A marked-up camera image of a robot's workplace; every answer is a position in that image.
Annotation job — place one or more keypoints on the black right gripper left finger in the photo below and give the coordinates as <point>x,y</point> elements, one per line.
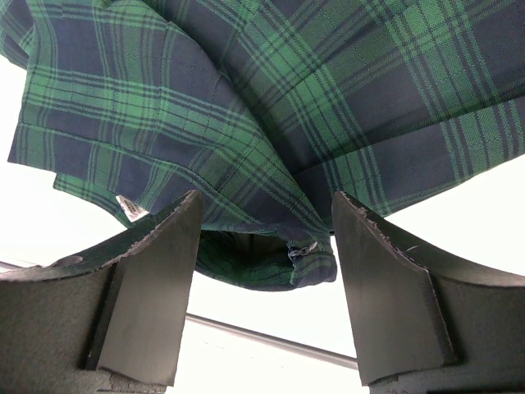
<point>170,236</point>

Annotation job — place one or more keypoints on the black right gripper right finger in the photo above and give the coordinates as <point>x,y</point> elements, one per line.
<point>425,320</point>

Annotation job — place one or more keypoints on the green navy plaid skirt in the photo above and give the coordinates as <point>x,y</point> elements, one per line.
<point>268,108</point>

